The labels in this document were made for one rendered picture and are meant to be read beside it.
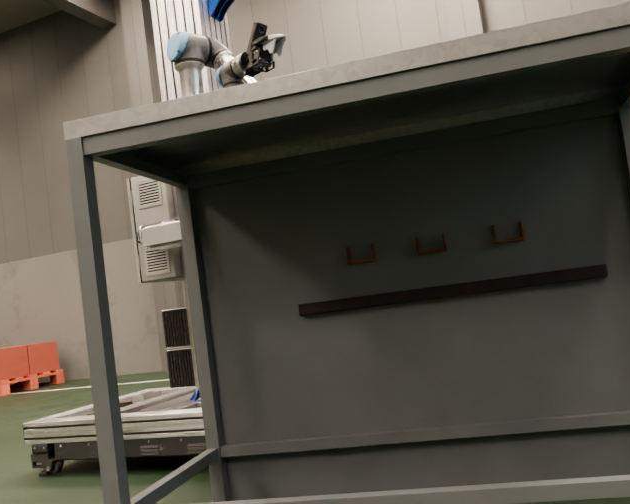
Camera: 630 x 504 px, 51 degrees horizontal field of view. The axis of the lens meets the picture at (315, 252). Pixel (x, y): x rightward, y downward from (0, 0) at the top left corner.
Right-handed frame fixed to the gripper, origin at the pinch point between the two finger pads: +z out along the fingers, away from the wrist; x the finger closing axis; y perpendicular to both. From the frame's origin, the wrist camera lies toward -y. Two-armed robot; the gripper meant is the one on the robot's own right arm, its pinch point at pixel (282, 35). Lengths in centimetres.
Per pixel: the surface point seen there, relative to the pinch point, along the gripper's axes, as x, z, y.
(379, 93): 34, 74, 53
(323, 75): 41, 65, 48
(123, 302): -218, -596, 31
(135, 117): 65, 31, 52
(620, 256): -49, 81, 80
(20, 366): -117, -641, 104
